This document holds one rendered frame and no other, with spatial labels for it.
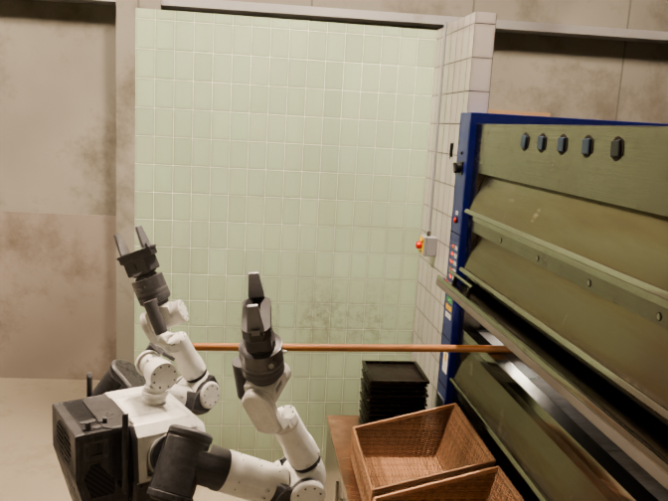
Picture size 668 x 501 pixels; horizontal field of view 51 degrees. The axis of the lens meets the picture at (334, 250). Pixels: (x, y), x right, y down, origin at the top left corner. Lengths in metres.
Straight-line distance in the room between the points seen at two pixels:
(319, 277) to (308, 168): 0.62
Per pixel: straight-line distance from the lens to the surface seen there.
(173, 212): 3.90
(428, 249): 3.67
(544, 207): 2.47
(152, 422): 1.62
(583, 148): 2.20
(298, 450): 1.55
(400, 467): 3.23
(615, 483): 2.07
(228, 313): 4.00
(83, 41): 5.50
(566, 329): 2.24
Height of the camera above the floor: 2.06
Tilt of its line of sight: 10 degrees down
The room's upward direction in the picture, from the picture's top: 3 degrees clockwise
